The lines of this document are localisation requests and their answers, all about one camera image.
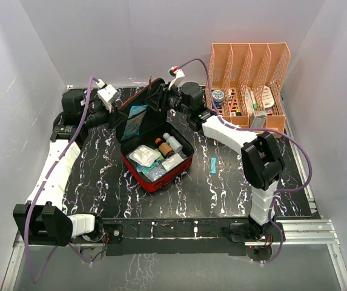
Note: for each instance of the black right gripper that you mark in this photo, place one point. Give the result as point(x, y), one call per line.
point(156, 102)

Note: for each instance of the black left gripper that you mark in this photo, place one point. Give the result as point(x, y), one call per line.
point(115, 117)

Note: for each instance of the blue cotton swab packet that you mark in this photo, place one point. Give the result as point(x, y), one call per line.
point(134, 121)

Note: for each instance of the white gauze pad packet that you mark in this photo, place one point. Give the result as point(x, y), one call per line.
point(144, 155)

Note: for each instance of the brown bottle orange cap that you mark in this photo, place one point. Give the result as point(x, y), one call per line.
point(164, 148)

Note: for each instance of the red black medicine case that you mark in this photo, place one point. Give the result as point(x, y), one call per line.
point(154, 125)

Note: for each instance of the white plastic bottle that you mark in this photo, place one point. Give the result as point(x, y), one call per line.
point(173, 142)

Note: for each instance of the clear bag white gauze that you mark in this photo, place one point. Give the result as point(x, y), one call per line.
point(172, 162)

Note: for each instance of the clear bag blue mask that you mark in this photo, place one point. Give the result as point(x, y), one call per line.
point(155, 173)

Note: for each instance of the clear bag blue bandage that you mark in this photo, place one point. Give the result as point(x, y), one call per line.
point(144, 169)

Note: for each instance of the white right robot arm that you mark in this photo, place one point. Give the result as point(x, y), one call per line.
point(261, 159)

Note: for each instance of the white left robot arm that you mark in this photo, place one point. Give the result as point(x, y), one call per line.
point(46, 200)

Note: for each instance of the round blue patterned tin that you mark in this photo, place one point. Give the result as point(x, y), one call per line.
point(218, 97)

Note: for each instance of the small teal sachet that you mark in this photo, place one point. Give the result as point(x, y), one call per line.
point(213, 166)

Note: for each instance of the peach plastic desk organizer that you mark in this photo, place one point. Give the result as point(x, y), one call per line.
point(243, 71)

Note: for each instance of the grey stapler box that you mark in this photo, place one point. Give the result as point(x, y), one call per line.
point(258, 119)

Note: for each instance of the pink white card pack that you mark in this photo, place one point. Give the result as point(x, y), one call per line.
point(267, 97)

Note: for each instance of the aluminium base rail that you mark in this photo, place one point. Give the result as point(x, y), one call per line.
point(239, 230)

